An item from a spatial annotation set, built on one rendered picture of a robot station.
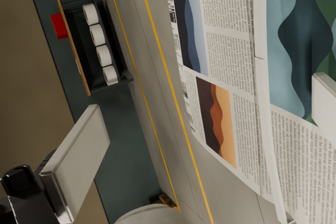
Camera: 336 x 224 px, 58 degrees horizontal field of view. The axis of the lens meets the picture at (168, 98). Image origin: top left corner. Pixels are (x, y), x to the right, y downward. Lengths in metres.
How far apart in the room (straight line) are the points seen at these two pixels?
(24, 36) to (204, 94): 6.44
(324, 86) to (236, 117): 0.14
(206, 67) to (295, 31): 0.13
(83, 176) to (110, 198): 6.81
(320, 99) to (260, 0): 0.07
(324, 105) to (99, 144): 0.13
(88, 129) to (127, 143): 6.58
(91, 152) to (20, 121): 6.48
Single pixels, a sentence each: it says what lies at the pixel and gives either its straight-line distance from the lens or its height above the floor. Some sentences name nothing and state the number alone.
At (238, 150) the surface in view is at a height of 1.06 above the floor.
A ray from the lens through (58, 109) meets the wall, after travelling 6.58.
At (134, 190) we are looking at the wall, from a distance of 7.02.
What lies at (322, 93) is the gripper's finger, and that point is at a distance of 0.18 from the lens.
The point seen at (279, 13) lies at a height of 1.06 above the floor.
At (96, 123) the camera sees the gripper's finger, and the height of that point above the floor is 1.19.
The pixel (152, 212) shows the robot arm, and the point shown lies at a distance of 0.48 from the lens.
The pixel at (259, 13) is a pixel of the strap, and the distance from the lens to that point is 0.21.
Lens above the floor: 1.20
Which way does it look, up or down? 17 degrees down
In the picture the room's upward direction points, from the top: 109 degrees counter-clockwise
